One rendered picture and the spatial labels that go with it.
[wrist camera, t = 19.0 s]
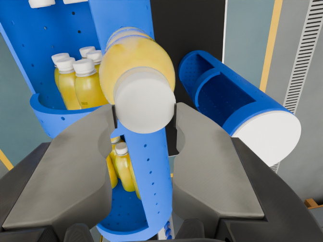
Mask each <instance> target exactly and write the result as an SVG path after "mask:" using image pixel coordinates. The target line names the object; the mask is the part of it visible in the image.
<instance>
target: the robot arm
mask: <svg viewBox="0 0 323 242"><path fill-rule="evenodd" d="M117 126H118V118H117V116H116V111H115V105H112V104H105V105H103V106H102V107H100V108H98V109H96V110H95V111H93V112H91V113H90V114H88V115H86V116H84V117H82V118H81V119H79V120H77V121H76V122H74V123H73V124H71V125H70V126H68V127H67V128H66V129H64V130H63V131H62V132H61V133H59V134H58V135H57V136H56V137H55V138H54V139H53V140H52V141H51V142H46V143H41V144H40V145H39V146H38V147H37V148H35V149H34V150H33V151H32V152H31V153H30V154H28V155H27V156H26V157H25V158H24V159H23V160H21V161H20V162H19V163H18V164H17V165H16V166H15V167H13V168H12V169H11V170H10V171H9V172H7V173H6V174H5V175H4V176H3V177H2V178H1V179H0V242H94V240H93V238H92V235H91V233H90V231H89V230H90V229H92V228H93V227H94V226H97V224H98V223H100V222H101V221H102V220H104V219H105V218H106V217H107V216H108V215H109V213H110V211H111V208H112V185H111V180H110V175H109V170H108V165H107V160H106V158H107V157H108V155H109V154H110V153H111V152H112V142H111V134H112V132H113V131H114V130H115V129H117ZM174 127H176V129H177V143H176V149H177V150H178V152H179V154H178V155H177V156H176V157H175V158H174V170H173V192H172V209H173V211H174V213H175V214H176V215H178V216H179V217H180V218H181V219H183V220H184V222H183V224H182V226H181V228H180V230H179V231H178V233H177V235H176V237H175V239H169V240H149V241H127V242H323V229H322V228H321V226H320V225H319V223H318V221H317V220H316V219H315V217H314V216H313V214H312V213H311V212H310V210H309V209H308V208H307V207H306V205H305V204H304V203H303V201H302V200H301V199H300V198H299V197H298V195H297V194H296V193H295V192H294V191H293V190H292V189H291V188H290V187H289V186H288V184H287V183H286V182H285V181H284V180H283V179H282V178H280V177H279V176H278V175H277V174H276V173H275V172H274V171H273V170H272V169H271V168H270V167H269V166H268V165H267V164H266V163H265V162H264V161H263V160H262V159H261V158H260V157H258V156H257V155H256V154H255V153H254V152H253V151H252V150H251V149H250V148H249V147H248V146H247V145H246V144H245V143H244V142H243V141H242V140H241V139H240V138H239V137H231V136H230V135H229V134H228V133H227V132H226V131H225V130H224V129H223V128H222V127H221V126H219V125H218V124H217V123H216V122H214V121H213V120H211V119H210V118H208V117H207V116H205V115H203V114H202V113H200V112H198V111H196V110H195V109H193V108H191V107H190V106H188V105H187V104H185V103H182V102H179V103H175V104H174Z"/></svg>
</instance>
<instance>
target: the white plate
mask: <svg viewBox="0 0 323 242"><path fill-rule="evenodd" d="M300 134H301V125H300V122H299V120H298V119H297V118H296V117H295V116H294V115H293V114H291V113H289V112H286V111H281V110H273V111H268V112H264V113H261V114H258V115H256V116H254V117H252V118H250V119H249V120H247V121H246V122H244V123H243V124H242V125H241V126H240V127H239V128H238V129H237V130H236V131H235V132H234V133H233V135H232V136H231V137H239V138H240V139H241V140H242V141H243V142H244V143H245V144H246V145H247V146H248V147H249V148H250V149H251V150H252V151H253V152H254V153H255V154H256V155H257V156H258V157H260V158H261V159H262V160H263V161H264V162H265V163H266V164H267V165H268V166H269V167H270V166H272V165H274V164H276V163H278V162H279V161H281V160H282V159H284V158H285V157H286V156H287V155H288V154H289V153H290V152H291V151H292V150H293V149H294V148H295V146H296V144H297V143H298V141H299V138H300Z"/></svg>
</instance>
